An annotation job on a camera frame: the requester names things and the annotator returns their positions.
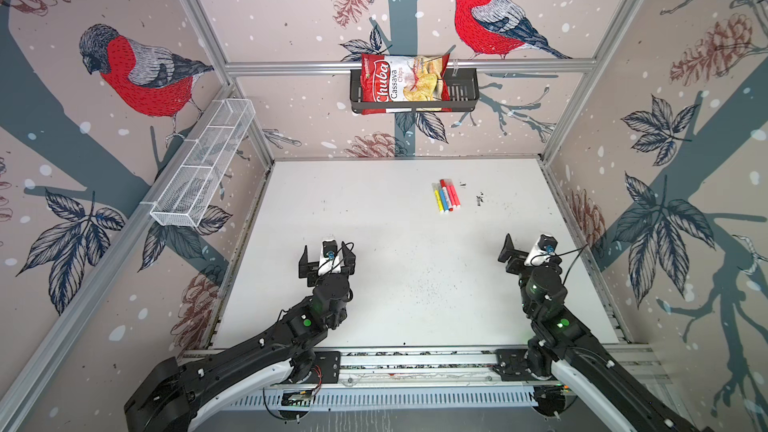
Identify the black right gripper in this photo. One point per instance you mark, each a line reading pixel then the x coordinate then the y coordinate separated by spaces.
pixel 516 261

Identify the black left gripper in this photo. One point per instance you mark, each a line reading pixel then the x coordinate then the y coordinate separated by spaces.
pixel 305 270

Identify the pink highlighter pen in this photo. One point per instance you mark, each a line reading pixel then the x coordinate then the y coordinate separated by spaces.
pixel 454 194

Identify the blue highlighter pen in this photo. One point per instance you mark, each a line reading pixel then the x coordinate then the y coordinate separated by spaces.
pixel 445 201

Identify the white marker pen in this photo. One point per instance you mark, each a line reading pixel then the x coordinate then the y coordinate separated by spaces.
pixel 449 195

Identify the yellow highlighter pen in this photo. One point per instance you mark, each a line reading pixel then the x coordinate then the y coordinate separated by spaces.
pixel 437 193

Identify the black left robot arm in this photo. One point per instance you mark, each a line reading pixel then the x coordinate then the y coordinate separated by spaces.
pixel 180 397

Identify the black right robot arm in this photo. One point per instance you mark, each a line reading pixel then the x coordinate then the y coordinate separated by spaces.
pixel 564 348

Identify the red cassava chips bag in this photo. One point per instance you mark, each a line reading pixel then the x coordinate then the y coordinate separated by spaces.
pixel 390 79

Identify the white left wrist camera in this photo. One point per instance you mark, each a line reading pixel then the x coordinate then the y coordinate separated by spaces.
pixel 331 259

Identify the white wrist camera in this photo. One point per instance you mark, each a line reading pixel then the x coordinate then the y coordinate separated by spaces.
pixel 544 248
pixel 331 259

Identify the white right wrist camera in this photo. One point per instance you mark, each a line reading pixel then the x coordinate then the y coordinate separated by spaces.
pixel 544 248

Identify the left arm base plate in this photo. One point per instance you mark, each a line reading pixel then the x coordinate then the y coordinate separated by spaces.
pixel 316 367

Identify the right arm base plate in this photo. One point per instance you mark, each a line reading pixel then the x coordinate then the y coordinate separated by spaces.
pixel 522 366

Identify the aluminium front rail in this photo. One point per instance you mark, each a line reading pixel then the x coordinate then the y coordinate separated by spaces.
pixel 418 366

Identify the white mesh wall tray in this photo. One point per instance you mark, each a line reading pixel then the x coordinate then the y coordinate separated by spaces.
pixel 194 183

